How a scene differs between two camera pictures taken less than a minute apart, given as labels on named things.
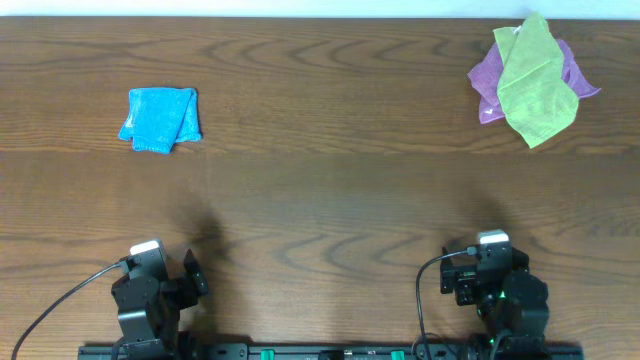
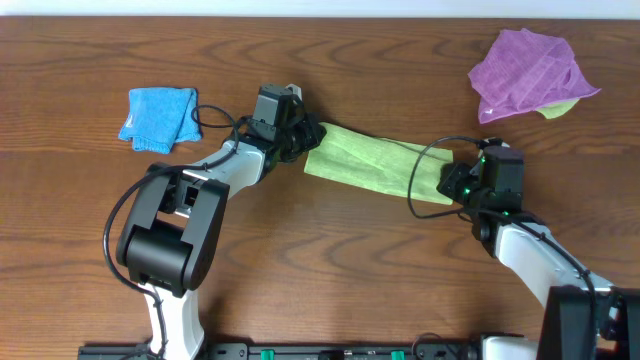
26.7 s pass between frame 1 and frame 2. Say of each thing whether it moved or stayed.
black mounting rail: stayed
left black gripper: moved
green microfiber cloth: moved
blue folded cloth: stayed
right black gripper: moved
